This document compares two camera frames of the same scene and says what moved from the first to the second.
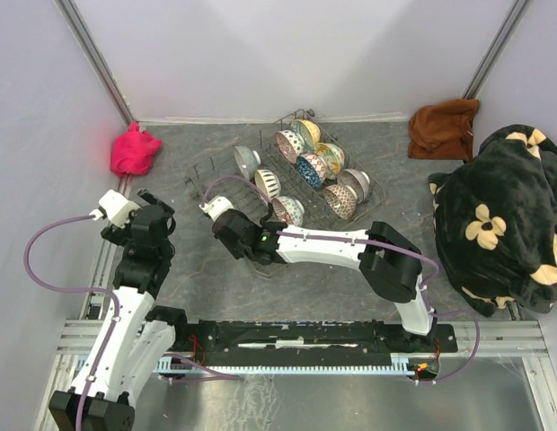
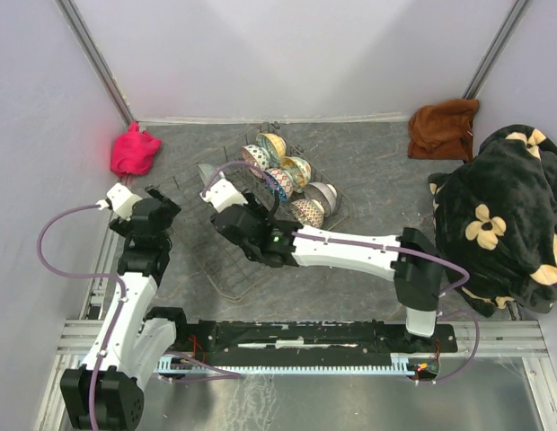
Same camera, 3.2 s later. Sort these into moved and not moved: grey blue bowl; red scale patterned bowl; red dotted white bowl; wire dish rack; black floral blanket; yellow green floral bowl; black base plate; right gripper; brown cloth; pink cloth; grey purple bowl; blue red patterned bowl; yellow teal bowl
Moved: yellow green floral bowl; grey purple bowl; blue red patterned bowl; red scale patterned bowl; wire dish rack; red dotted white bowl; grey blue bowl; yellow teal bowl
Not moved: black floral blanket; black base plate; pink cloth; right gripper; brown cloth
